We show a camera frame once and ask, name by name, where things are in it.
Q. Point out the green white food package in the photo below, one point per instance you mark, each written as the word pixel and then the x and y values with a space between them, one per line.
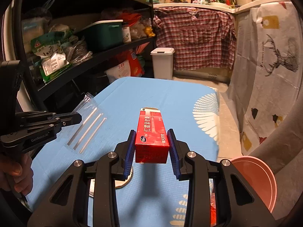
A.
pixel 53 59

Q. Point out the person's left hand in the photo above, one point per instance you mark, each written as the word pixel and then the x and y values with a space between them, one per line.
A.
pixel 21 173

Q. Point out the red white rice bag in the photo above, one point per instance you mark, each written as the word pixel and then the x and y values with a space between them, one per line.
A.
pixel 126 64

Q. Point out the red plaid shirt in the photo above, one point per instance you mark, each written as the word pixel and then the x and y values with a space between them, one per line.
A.
pixel 200 37

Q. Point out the grey deer print cloth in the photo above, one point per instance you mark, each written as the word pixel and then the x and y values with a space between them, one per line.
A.
pixel 267 71

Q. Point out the pink plastic basin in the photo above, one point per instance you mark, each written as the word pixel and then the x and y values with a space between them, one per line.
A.
pixel 261 178

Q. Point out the white jar on shelf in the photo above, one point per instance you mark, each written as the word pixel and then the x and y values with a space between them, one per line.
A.
pixel 126 34

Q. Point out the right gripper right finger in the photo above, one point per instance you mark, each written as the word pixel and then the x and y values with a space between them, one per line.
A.
pixel 237 203

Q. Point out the black storage shelf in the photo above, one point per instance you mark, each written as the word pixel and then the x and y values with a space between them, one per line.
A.
pixel 33 18

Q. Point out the white small trash bin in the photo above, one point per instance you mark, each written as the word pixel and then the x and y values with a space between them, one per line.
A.
pixel 162 61

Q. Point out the green storage box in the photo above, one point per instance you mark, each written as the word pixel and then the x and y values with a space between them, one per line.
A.
pixel 102 34

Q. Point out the clear straw wrapper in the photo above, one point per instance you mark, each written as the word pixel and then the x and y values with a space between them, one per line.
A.
pixel 78 137

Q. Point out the red toothpaste box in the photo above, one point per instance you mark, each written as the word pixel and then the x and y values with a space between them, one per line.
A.
pixel 151 144

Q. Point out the blue table cloth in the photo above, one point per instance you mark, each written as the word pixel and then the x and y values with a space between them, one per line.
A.
pixel 153 196

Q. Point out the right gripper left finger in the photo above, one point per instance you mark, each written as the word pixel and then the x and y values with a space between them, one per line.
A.
pixel 66 203

